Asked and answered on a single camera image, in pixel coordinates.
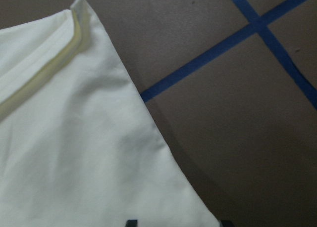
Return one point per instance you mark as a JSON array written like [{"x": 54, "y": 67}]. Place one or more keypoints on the cream long-sleeve printed shirt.
[{"x": 78, "y": 147}]

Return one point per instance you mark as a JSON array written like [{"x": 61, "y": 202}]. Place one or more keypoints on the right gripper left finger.
[{"x": 132, "y": 221}]

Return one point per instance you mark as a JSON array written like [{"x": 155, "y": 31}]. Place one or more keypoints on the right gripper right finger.
[{"x": 226, "y": 223}]

